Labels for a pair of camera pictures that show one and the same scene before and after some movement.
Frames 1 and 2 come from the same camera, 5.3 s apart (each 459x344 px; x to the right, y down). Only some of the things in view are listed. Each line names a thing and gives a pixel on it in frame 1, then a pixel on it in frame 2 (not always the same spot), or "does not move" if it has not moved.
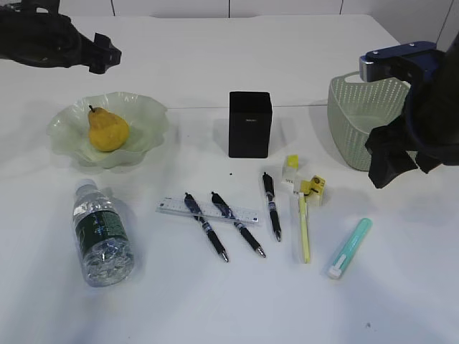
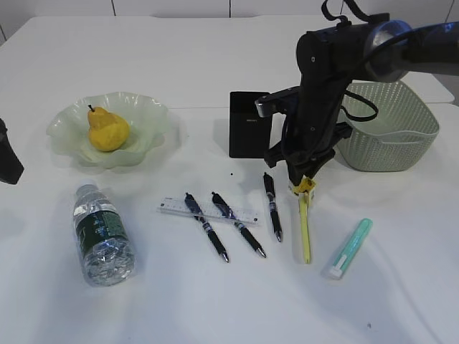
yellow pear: [107, 132] does not move
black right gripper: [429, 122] → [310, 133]
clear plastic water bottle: [105, 247] does not move
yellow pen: [304, 222] does not move
